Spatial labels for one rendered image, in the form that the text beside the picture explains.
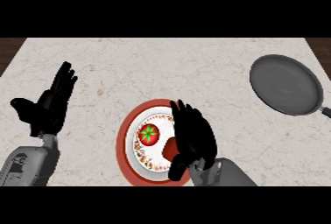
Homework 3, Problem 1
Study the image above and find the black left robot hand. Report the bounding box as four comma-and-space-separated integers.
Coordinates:
8, 60, 78, 138

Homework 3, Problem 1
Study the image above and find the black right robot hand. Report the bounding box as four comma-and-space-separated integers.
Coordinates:
160, 99, 218, 182

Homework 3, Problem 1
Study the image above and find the red bell pepper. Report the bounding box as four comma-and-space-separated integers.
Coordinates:
137, 123, 160, 147

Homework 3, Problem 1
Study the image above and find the red rimmed white plate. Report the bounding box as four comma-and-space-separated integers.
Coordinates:
115, 98, 193, 187

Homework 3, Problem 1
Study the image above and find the dark grey frying pan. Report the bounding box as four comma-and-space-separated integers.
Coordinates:
248, 53, 331, 119

